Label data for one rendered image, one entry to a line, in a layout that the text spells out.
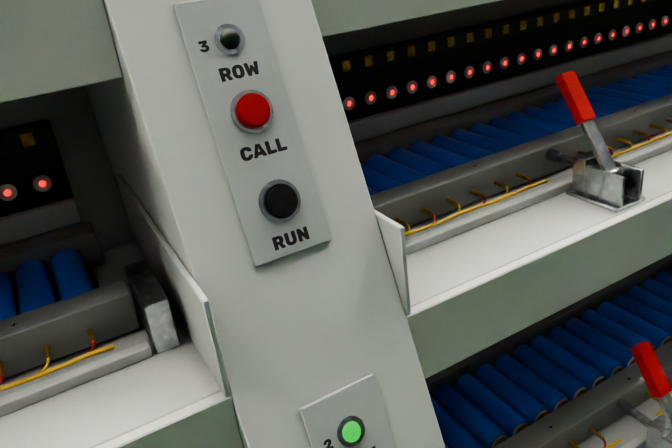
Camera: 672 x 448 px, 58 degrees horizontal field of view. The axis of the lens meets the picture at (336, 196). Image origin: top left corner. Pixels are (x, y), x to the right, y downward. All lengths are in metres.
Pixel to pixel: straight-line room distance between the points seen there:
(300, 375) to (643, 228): 0.24
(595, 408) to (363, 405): 0.23
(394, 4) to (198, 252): 0.17
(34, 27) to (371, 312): 0.20
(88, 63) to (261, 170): 0.09
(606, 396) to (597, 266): 0.13
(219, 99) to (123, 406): 0.14
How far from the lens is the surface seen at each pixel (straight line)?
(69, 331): 0.33
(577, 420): 0.48
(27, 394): 0.32
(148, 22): 0.28
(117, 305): 0.33
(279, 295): 0.28
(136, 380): 0.31
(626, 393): 0.51
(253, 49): 0.29
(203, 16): 0.29
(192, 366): 0.30
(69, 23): 0.29
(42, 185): 0.43
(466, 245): 0.37
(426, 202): 0.39
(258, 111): 0.28
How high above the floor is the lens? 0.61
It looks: 3 degrees down
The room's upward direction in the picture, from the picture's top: 17 degrees counter-clockwise
